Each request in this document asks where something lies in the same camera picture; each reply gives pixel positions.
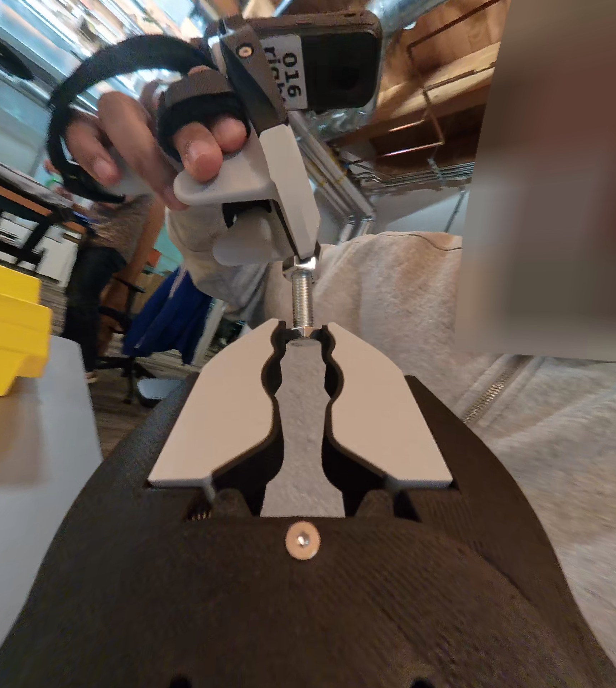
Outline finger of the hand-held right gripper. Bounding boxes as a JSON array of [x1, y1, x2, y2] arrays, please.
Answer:
[[213, 211, 296, 268], [259, 124, 322, 260]]

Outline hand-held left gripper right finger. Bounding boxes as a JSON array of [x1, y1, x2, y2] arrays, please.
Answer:
[[321, 322, 454, 491]]

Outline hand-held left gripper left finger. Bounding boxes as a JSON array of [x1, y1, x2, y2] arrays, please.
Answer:
[[148, 318, 287, 489]]

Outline steel hex bolt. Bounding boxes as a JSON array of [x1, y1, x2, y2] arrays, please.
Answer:
[[285, 271, 321, 343]]

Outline person's right forearm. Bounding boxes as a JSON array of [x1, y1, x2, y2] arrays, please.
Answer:
[[165, 203, 462, 355]]

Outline orange-edged standing desk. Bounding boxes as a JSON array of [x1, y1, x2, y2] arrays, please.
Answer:
[[0, 153, 87, 269]]

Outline person's right hand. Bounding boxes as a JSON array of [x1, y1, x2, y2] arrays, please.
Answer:
[[65, 80, 250, 211]]

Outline black mesh chair armrest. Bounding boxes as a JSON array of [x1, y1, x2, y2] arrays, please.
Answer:
[[137, 376, 186, 407]]

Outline blue jacket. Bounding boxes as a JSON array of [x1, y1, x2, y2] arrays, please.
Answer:
[[122, 266, 212, 366]]

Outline black office chair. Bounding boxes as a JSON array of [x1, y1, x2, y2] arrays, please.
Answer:
[[96, 274, 154, 404]]

